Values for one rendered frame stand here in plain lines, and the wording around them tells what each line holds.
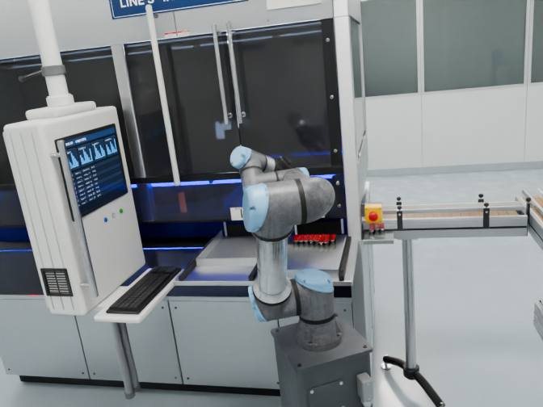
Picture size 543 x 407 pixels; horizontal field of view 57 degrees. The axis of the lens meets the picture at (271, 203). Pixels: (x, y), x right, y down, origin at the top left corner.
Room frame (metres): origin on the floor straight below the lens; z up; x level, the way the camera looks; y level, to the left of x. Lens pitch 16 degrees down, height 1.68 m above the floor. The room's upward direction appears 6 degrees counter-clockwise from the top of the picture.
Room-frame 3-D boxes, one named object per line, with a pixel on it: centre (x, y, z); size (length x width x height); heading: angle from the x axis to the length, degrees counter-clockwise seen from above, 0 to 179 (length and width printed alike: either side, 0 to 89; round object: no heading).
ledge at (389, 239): (2.07, -0.46, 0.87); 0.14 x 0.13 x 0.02; 166
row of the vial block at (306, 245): (1.97, -0.16, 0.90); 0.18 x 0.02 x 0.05; 75
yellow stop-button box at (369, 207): (2.03, -0.43, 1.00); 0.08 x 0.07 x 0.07; 166
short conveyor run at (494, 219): (2.10, -0.74, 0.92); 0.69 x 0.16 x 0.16; 76
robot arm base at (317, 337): (1.43, -0.11, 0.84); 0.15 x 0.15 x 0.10
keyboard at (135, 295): (1.91, 0.56, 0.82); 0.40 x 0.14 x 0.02; 164
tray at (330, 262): (1.87, -0.13, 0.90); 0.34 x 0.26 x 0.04; 165
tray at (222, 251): (2.06, 0.17, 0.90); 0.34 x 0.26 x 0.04; 166
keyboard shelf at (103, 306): (1.93, 0.61, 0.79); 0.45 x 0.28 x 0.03; 164
